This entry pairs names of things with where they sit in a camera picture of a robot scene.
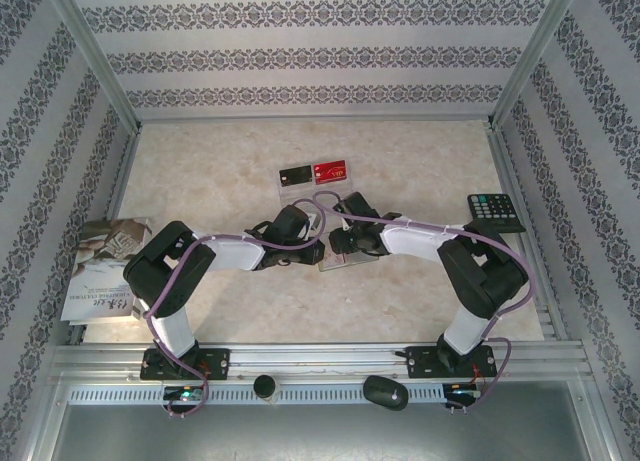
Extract clear card holder case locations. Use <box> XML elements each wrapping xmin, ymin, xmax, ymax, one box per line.
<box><xmin>317</xmin><ymin>240</ymin><xmax>381</xmax><ymax>275</ymax></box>

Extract red VIP credit card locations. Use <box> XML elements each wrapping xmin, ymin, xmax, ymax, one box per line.
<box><xmin>312</xmin><ymin>159</ymin><xmax>350</xmax><ymax>185</ymax></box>

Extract black credit card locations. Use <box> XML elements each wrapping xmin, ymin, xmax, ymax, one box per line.
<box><xmin>278</xmin><ymin>164</ymin><xmax>314</xmax><ymax>187</ymax></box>

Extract clear acrylic tray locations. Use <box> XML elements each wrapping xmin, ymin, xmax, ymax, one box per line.
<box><xmin>276</xmin><ymin>160</ymin><xmax>360</xmax><ymax>222</ymax></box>

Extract black calculator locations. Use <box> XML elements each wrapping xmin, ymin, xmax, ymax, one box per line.
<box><xmin>467</xmin><ymin>193</ymin><xmax>527</xmax><ymax>234</ymax></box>

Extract small jar with black lid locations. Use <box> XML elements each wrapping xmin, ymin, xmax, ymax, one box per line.
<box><xmin>252</xmin><ymin>374</ymin><xmax>279</xmax><ymax>407</ymax></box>

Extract black computer mouse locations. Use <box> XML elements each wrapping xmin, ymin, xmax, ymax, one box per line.
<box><xmin>362</xmin><ymin>374</ymin><xmax>409</xmax><ymax>412</ymax></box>

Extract grey metal panel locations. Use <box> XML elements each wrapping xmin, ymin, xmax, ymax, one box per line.
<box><xmin>49</xmin><ymin>403</ymin><xmax>614</xmax><ymax>461</ymax></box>

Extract right control board green light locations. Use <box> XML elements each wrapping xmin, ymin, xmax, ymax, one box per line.
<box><xmin>444</xmin><ymin>383</ymin><xmax>484</xmax><ymax>400</ymax></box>

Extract control board green light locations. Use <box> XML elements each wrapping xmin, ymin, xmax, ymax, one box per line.
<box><xmin>163</xmin><ymin>386</ymin><xmax>206</xmax><ymax>402</ymax></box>
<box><xmin>444</xmin><ymin>383</ymin><xmax>484</xmax><ymax>400</ymax></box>

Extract left control board green light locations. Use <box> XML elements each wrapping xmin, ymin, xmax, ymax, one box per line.
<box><xmin>163</xmin><ymin>386</ymin><xmax>206</xmax><ymax>402</ymax></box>

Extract magazine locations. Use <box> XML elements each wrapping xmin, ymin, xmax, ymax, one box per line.
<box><xmin>60</xmin><ymin>215</ymin><xmax>154</xmax><ymax>327</ymax></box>

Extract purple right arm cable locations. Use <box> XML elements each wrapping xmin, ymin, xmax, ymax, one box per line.
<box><xmin>312</xmin><ymin>190</ymin><xmax>534</xmax><ymax>416</ymax></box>

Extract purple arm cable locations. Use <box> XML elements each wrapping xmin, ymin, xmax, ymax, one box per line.
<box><xmin>312</xmin><ymin>190</ymin><xmax>534</xmax><ymax>416</ymax></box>
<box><xmin>144</xmin><ymin>198</ymin><xmax>331</xmax><ymax>421</ymax></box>

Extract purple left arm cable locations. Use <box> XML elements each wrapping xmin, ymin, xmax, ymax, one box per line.
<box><xmin>144</xmin><ymin>198</ymin><xmax>331</xmax><ymax>421</ymax></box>

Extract aluminium mounting rail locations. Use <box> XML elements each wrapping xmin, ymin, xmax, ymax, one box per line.
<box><xmin>49</xmin><ymin>341</ymin><xmax>591</xmax><ymax>383</ymax></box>

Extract slotted grey cable duct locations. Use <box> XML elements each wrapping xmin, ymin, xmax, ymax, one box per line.
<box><xmin>67</xmin><ymin>383</ymin><xmax>446</xmax><ymax>406</ymax></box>

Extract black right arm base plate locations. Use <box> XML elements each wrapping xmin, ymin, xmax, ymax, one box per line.
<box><xmin>407</xmin><ymin>345</ymin><xmax>499</xmax><ymax>381</ymax></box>

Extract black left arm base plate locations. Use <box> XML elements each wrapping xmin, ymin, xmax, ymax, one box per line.
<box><xmin>139</xmin><ymin>347</ymin><xmax>231</xmax><ymax>382</ymax></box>

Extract aluminium side rail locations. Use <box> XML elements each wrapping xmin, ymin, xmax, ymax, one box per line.
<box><xmin>485</xmin><ymin>123</ymin><xmax>569</xmax><ymax>343</ymax></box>
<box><xmin>69</xmin><ymin>125</ymin><xmax>144</xmax><ymax>345</ymax></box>

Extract aluminium frame post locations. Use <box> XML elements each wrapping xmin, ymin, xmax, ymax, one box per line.
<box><xmin>42</xmin><ymin>0</ymin><xmax>144</xmax><ymax>135</ymax></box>
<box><xmin>485</xmin><ymin>0</ymin><xmax>587</xmax><ymax>132</ymax></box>

